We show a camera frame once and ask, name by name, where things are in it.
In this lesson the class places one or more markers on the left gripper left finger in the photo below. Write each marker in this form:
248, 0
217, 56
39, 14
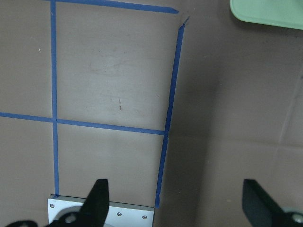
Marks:
93, 212

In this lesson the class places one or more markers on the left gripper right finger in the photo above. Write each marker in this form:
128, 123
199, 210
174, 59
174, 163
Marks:
262, 211

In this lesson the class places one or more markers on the light green tray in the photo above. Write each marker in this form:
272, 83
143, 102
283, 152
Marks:
282, 13

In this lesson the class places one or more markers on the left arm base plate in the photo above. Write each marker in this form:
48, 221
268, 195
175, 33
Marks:
119, 214

